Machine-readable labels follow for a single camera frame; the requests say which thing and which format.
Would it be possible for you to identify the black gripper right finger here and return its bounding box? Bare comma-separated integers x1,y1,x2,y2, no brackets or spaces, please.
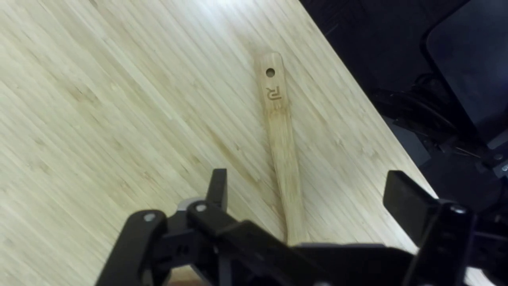
383,168,508,286

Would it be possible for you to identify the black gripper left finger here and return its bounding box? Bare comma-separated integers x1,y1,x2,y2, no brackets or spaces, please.
94,167,298,286

